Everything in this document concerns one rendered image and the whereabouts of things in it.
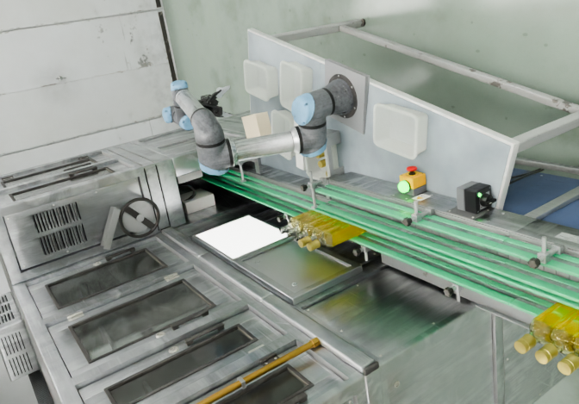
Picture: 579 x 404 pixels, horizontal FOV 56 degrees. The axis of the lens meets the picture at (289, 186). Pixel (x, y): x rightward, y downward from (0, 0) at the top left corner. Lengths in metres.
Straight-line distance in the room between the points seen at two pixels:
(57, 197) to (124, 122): 3.00
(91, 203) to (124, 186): 0.18
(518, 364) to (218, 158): 1.39
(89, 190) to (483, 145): 1.83
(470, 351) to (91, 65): 4.46
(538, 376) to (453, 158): 0.98
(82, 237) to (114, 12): 3.20
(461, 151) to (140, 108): 4.24
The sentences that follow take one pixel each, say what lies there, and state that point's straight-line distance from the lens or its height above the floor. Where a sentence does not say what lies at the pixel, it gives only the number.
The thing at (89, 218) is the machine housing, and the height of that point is 1.72.
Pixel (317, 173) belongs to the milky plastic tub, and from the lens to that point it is 2.53.
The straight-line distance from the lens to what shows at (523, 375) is 2.37.
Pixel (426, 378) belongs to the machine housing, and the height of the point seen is 1.14.
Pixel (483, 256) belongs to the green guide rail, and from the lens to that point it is 1.81.
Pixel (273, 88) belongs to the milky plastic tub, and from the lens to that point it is 2.72.
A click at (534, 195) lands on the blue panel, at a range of 2.09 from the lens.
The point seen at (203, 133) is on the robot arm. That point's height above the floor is 1.37.
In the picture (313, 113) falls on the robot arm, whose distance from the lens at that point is 2.15.
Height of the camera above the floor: 2.18
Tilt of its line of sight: 30 degrees down
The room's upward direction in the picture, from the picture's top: 110 degrees counter-clockwise
